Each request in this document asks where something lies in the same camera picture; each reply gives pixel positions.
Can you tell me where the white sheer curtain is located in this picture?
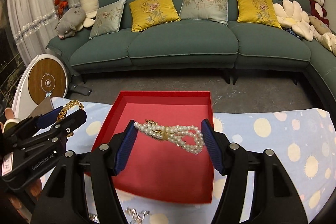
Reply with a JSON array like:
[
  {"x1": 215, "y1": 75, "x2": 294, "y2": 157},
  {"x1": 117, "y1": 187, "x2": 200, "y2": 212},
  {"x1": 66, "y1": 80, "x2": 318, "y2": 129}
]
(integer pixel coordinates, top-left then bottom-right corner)
[{"x1": 7, "y1": 0, "x2": 58, "y2": 65}]

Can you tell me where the red monkey plush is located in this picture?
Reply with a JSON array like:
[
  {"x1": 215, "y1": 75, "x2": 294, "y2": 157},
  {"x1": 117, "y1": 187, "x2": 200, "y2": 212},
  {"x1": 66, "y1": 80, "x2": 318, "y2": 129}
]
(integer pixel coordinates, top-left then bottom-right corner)
[{"x1": 309, "y1": 0, "x2": 330, "y2": 27}]

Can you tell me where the grey-green cushion right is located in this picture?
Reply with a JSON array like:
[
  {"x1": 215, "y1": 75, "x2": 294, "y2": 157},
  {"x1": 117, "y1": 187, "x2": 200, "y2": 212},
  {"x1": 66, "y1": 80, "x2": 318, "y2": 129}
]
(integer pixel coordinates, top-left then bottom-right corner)
[{"x1": 179, "y1": 0, "x2": 228, "y2": 25}]

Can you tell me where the silver chain necklace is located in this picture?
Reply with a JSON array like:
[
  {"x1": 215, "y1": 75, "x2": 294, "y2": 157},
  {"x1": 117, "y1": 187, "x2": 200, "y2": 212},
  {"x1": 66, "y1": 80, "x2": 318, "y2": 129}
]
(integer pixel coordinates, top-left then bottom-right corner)
[{"x1": 124, "y1": 207, "x2": 152, "y2": 224}]

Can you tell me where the red shallow box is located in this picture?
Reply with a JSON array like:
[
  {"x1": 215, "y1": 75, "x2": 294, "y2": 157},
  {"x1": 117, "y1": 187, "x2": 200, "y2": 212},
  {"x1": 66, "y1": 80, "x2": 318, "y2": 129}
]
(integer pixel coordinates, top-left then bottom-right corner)
[{"x1": 93, "y1": 91, "x2": 214, "y2": 204}]

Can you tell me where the yellow cushion left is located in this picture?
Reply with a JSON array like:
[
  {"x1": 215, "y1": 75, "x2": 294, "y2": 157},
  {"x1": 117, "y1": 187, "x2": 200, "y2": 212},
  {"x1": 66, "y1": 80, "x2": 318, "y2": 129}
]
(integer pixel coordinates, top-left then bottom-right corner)
[{"x1": 129, "y1": 0, "x2": 181, "y2": 32}]

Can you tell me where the yellow cushion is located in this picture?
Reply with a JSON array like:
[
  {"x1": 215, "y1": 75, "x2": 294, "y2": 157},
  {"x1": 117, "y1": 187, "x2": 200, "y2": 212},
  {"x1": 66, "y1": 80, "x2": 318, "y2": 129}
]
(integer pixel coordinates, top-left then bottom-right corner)
[
  {"x1": 129, "y1": 0, "x2": 181, "y2": 32},
  {"x1": 237, "y1": 0, "x2": 282, "y2": 30}
]

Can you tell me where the beige small cushion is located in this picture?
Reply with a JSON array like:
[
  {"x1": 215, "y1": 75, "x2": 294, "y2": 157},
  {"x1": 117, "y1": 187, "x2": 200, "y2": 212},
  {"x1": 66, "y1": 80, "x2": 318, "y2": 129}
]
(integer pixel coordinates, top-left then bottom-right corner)
[{"x1": 309, "y1": 15, "x2": 331, "y2": 35}]

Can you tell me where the white flower cushion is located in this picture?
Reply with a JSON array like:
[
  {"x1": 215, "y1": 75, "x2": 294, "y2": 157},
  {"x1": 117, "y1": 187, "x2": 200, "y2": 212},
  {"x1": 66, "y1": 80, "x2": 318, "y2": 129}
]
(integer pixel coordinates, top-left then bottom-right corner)
[{"x1": 273, "y1": 0, "x2": 313, "y2": 41}]

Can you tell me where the cream satin blanket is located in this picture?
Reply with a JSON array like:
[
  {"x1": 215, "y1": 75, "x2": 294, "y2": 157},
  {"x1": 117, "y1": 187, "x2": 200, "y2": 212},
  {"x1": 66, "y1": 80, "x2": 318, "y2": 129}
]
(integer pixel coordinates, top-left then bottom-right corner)
[{"x1": 313, "y1": 30, "x2": 336, "y2": 56}]

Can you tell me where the yellow cushion right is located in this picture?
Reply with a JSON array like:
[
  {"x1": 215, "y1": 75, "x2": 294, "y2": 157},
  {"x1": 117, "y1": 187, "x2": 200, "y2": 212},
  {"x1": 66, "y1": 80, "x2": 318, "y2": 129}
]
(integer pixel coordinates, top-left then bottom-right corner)
[{"x1": 237, "y1": 0, "x2": 282, "y2": 30}]

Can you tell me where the gold chain bangle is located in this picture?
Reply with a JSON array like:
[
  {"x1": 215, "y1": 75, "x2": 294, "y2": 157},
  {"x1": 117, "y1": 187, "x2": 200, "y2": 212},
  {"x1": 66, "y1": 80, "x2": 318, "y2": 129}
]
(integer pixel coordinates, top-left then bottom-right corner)
[{"x1": 56, "y1": 100, "x2": 87, "y2": 138}]

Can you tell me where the green sectional sofa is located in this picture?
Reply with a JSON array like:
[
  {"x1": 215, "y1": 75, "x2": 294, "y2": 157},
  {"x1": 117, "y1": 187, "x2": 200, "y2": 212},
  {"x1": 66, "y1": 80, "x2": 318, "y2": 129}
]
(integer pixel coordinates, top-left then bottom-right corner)
[{"x1": 45, "y1": 0, "x2": 336, "y2": 98}]

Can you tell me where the grey-green cushion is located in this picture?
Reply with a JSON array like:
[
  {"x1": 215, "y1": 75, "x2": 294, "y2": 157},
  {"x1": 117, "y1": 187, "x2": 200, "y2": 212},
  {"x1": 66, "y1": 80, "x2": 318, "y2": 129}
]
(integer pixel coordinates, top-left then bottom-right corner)
[
  {"x1": 179, "y1": 0, "x2": 228, "y2": 25},
  {"x1": 89, "y1": 0, "x2": 126, "y2": 39}
]

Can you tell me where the planet print blue tablecloth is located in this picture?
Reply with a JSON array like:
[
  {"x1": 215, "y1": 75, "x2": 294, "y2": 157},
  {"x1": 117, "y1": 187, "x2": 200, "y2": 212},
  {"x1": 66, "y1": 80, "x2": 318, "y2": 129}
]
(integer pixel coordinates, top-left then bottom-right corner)
[{"x1": 26, "y1": 97, "x2": 336, "y2": 224}]

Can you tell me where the brown cloth pad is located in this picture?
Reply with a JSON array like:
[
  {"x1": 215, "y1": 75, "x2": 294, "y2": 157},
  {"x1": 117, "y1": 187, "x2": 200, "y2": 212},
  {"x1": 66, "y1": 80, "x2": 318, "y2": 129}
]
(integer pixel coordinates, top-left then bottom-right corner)
[{"x1": 29, "y1": 97, "x2": 54, "y2": 117}]

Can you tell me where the white pearl bracelet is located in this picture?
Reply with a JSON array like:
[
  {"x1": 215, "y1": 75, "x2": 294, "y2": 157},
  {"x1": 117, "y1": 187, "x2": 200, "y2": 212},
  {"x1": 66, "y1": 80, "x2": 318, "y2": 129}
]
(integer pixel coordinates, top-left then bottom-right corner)
[{"x1": 134, "y1": 119, "x2": 206, "y2": 155}]

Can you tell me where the white exercise machine wood disc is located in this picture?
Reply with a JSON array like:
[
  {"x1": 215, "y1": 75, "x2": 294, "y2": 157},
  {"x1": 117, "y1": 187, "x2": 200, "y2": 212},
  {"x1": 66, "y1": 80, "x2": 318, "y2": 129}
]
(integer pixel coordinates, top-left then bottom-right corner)
[{"x1": 12, "y1": 54, "x2": 69, "y2": 119}]

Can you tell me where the red fish plush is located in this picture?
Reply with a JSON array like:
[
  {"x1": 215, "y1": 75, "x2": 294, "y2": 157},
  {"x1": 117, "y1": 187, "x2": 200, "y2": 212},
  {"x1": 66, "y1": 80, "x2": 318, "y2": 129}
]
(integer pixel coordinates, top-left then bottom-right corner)
[{"x1": 54, "y1": 0, "x2": 68, "y2": 19}]

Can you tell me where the grey pig plush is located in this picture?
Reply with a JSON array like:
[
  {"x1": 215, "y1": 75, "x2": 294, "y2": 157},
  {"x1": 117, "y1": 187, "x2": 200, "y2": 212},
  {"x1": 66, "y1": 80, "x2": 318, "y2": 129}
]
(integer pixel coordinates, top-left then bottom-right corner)
[{"x1": 55, "y1": 7, "x2": 86, "y2": 39}]

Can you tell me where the grey-green cushion left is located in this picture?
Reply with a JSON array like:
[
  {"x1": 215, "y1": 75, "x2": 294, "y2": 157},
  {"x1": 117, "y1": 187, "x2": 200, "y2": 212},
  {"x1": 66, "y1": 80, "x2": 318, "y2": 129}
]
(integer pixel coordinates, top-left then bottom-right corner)
[{"x1": 89, "y1": 0, "x2": 126, "y2": 39}]

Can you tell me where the white mushroom toy mirror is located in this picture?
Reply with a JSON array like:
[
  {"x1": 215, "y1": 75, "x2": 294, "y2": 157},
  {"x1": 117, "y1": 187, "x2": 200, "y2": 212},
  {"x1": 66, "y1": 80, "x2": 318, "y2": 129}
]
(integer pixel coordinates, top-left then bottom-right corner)
[{"x1": 1, "y1": 107, "x2": 21, "y2": 134}]

